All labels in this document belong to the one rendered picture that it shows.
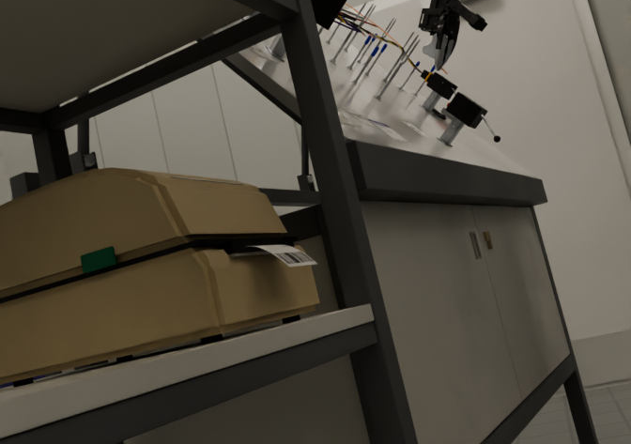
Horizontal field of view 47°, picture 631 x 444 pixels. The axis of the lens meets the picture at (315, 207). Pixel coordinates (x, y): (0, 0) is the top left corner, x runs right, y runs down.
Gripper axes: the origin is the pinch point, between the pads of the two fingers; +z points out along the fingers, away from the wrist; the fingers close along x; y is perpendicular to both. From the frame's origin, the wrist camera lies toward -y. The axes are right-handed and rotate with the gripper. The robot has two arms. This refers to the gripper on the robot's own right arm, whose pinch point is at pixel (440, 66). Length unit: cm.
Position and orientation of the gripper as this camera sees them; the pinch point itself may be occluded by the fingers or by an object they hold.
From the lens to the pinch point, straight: 194.3
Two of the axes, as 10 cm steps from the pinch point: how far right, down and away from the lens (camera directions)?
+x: -5.8, -1.0, -8.1
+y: -7.9, -2.0, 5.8
